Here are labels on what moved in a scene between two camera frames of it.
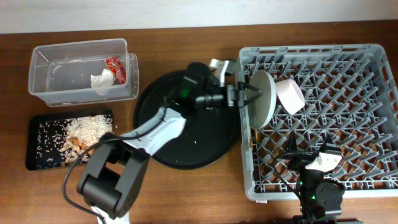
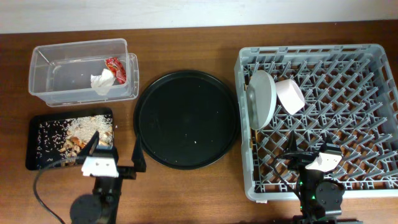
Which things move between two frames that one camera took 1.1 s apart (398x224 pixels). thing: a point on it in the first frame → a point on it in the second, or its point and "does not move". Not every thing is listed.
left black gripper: (240, 99) → (138, 157)
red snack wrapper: (114, 64) does not move
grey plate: (261, 107) does not move
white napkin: (102, 83) does not move
